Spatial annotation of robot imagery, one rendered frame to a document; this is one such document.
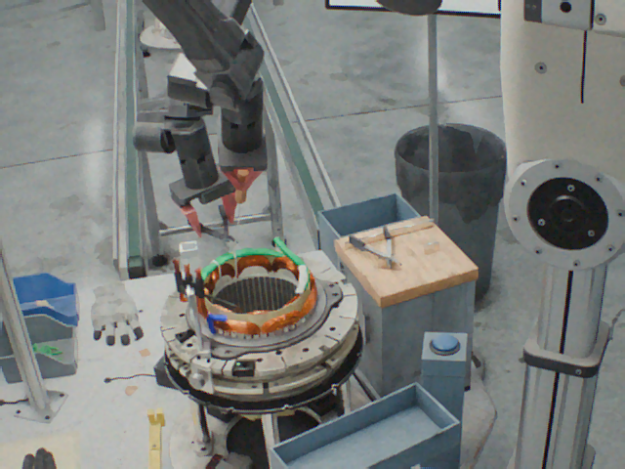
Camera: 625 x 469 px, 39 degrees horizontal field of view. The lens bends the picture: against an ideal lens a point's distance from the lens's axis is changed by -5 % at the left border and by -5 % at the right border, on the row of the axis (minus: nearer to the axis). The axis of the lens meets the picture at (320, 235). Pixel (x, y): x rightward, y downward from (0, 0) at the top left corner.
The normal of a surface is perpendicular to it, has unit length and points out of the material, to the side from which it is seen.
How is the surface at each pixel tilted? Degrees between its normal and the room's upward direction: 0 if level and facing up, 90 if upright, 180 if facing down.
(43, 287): 88
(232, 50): 82
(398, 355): 90
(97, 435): 0
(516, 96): 107
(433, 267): 0
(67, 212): 0
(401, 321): 90
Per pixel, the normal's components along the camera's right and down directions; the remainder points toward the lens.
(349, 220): 0.37, 0.48
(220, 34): 0.84, 0.11
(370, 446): -0.06, -0.85
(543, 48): -0.44, 0.50
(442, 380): -0.15, 0.53
